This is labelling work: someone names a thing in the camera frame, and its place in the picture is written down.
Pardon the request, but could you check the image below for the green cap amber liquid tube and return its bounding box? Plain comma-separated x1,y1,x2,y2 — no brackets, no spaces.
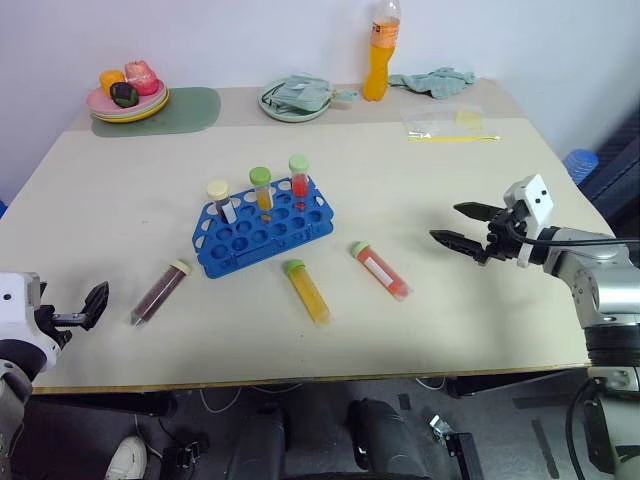
249,166,275,222

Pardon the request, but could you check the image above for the green cap yellow liquid tube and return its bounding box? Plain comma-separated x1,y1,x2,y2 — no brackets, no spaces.
282,259,333,328

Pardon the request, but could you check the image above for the cream cap dark purple tube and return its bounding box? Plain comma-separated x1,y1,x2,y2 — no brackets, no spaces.
130,259,194,329

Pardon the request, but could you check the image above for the folded teal cloth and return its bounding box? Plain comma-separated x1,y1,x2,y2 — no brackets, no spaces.
261,74,359,113

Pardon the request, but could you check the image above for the green cap red liquid tube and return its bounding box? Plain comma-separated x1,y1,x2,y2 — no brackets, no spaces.
288,154,311,212

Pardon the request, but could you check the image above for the cream cap dark labelled tube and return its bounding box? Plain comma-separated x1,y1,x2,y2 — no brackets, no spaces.
206,179,240,225

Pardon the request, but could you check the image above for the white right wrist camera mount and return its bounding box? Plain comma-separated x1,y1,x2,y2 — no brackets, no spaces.
502,173,554,269

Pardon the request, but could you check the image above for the blue bottle cap stack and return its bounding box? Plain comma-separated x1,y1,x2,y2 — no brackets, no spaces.
563,147,601,187

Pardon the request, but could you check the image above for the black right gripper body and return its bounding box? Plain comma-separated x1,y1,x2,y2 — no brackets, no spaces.
478,206,531,265

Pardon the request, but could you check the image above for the black textured case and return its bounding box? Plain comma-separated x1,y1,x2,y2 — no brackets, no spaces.
581,106,640,227

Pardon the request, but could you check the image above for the white shoe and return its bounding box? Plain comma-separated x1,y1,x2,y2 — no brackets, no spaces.
104,434,149,480

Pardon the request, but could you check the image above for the pale yellow paper piece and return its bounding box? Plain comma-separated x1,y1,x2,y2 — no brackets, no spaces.
453,108,486,133

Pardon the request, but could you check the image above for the pink plastic plate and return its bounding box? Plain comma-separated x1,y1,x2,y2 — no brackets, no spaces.
85,78,166,116

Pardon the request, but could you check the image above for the orange yellow toy food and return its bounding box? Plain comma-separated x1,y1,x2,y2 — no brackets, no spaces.
98,69,127,97

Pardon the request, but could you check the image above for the small black floor clamp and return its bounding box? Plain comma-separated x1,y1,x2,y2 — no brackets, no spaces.
160,432,210,472

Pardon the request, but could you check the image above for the orange soda plastic bottle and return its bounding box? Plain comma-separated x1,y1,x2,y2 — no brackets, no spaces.
362,0,403,104

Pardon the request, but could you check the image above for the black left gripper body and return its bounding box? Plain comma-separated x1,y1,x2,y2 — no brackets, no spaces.
36,302,96,347

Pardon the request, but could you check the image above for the mint green round plate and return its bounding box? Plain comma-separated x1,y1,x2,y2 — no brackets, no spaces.
257,79,332,123

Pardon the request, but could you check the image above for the white floor cable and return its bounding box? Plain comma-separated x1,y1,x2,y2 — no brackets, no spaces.
198,383,304,417

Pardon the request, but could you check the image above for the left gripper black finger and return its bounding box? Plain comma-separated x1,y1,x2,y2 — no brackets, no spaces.
81,280,111,332

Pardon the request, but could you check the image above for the stack of coloured plates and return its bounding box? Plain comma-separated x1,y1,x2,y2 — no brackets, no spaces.
89,84,170,121

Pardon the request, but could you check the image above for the black green toy food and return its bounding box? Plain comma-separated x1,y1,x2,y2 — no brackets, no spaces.
109,82,141,108

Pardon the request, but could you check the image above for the green table placemat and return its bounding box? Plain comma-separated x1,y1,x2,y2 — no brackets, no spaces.
90,86,222,139

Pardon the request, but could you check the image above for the green cap red labelled tube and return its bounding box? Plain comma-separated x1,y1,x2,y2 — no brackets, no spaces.
351,240,415,302

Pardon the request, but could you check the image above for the dark rounded shape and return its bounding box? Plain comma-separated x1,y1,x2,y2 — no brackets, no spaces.
224,407,302,480
346,397,432,480

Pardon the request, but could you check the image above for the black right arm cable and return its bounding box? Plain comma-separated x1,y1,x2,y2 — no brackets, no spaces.
504,218,632,248

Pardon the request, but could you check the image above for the clear zip plastic bag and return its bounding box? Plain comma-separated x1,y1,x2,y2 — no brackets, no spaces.
399,103,504,144

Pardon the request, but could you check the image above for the blue plastic test tube rack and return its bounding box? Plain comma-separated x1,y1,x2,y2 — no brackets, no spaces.
192,177,335,280

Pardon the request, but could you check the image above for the yellow plastic plate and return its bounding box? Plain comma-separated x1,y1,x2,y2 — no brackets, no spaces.
89,88,172,125

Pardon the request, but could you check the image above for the crumpled teal cloth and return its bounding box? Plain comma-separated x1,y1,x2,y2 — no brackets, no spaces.
388,66,478,101

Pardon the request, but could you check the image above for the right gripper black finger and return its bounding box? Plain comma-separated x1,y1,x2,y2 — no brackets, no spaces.
452,201,502,222
428,229,490,266

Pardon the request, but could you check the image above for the black metal caster bracket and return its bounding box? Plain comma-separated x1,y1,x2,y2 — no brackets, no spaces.
428,413,485,480

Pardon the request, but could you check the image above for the black table frame bar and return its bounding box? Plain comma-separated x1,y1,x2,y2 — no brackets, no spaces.
28,391,180,420

